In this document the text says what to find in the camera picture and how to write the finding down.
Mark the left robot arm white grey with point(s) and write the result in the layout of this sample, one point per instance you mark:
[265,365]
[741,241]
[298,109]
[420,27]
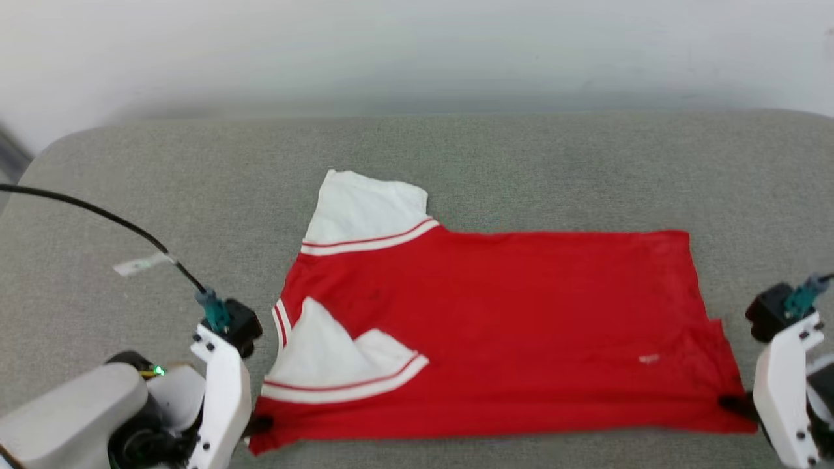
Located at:
[65,417]

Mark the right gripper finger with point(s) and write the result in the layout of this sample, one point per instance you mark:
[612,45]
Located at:
[739,406]

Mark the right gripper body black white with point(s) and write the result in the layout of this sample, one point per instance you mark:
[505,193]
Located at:
[785,391]

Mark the red and white jersey shirt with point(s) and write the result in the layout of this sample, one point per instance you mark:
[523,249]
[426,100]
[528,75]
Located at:
[521,326]

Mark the grey metal pole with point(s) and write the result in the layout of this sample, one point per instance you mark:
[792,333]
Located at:
[12,156]

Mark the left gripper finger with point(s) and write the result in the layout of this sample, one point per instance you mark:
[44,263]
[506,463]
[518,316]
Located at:
[259,425]

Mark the grey fabric sofa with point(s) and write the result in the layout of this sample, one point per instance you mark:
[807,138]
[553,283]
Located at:
[521,169]

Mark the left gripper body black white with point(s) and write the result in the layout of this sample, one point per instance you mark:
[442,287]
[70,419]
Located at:
[228,391]

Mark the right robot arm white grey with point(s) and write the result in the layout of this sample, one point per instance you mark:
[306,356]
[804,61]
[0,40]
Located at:
[824,404]

